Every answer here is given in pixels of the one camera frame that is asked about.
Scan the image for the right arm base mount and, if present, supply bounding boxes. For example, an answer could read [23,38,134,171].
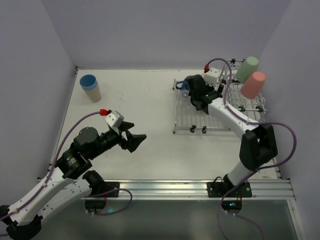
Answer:
[206,176,253,214]

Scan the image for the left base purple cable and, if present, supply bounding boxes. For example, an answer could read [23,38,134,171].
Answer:
[86,188,133,216]

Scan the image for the metal wire dish rack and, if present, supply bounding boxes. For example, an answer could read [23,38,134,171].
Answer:
[172,58,267,134]

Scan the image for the beige plastic cup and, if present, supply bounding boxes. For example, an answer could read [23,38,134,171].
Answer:
[84,86,102,103]

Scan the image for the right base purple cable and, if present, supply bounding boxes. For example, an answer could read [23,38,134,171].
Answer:
[215,197,266,240]

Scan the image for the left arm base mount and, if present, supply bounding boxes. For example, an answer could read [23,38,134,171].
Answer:
[84,181,120,213]

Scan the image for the light blue plastic cup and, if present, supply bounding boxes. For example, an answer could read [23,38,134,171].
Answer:
[79,74,98,91]

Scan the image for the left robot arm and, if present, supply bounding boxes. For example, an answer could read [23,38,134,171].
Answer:
[0,122,147,240]

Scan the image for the aluminium mounting rail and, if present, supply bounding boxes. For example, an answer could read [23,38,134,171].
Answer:
[37,178,293,201]

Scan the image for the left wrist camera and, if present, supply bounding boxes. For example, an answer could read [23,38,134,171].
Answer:
[104,110,124,134]

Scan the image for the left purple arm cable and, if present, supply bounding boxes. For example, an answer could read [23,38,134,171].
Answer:
[0,108,112,222]

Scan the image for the green plastic cup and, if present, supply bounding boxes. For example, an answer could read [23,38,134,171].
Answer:
[235,56,259,84]

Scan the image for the clear drinking glass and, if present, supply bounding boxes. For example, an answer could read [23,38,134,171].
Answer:
[177,89,191,106]

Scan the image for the dark blue ceramic mug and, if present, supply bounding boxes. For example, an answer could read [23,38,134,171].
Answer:
[174,80,189,91]

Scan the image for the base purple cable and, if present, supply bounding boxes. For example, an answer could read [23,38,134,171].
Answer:
[215,197,266,240]
[86,188,133,216]

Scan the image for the pink plastic cup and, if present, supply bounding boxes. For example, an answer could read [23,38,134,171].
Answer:
[241,71,266,99]

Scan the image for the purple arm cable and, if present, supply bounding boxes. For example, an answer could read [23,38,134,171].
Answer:
[203,57,298,201]
[0,108,112,222]

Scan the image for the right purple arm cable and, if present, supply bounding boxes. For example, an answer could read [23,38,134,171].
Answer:
[203,57,298,201]

